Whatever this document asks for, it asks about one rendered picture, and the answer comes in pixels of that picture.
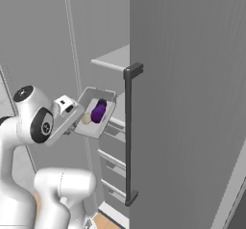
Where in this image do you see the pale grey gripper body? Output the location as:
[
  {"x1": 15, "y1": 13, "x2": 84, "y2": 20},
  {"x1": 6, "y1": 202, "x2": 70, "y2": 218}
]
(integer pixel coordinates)
[{"x1": 45, "y1": 102, "x2": 86, "y2": 146}]

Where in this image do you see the pale garlic bulb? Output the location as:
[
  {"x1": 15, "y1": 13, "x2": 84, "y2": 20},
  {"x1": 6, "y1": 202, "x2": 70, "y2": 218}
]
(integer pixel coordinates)
[{"x1": 81, "y1": 112, "x2": 93, "y2": 125}]

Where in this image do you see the white vegetable container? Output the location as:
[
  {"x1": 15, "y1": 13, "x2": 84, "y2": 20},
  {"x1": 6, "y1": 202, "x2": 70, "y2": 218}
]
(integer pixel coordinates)
[{"x1": 74, "y1": 86, "x2": 117, "y2": 140}]

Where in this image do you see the purple eggplant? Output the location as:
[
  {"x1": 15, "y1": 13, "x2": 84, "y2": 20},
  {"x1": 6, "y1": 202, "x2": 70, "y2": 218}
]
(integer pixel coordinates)
[{"x1": 90, "y1": 98, "x2": 108, "y2": 124}]

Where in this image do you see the grey freezer rack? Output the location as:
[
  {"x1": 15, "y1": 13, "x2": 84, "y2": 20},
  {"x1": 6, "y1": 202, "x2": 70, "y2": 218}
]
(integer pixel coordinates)
[
  {"x1": 90, "y1": 43, "x2": 131, "y2": 73},
  {"x1": 100, "y1": 178, "x2": 127, "y2": 204},
  {"x1": 97, "y1": 148, "x2": 127, "y2": 179},
  {"x1": 105, "y1": 91, "x2": 127, "y2": 143}
]

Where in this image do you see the grey freezer door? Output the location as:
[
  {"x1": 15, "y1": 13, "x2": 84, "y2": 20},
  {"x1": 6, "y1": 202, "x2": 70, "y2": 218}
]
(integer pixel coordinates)
[{"x1": 129, "y1": 0, "x2": 246, "y2": 229}]

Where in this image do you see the dark grey door handle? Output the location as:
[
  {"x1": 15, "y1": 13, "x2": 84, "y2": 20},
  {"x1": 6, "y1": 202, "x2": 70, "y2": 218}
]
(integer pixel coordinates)
[{"x1": 123, "y1": 62, "x2": 144, "y2": 208}]

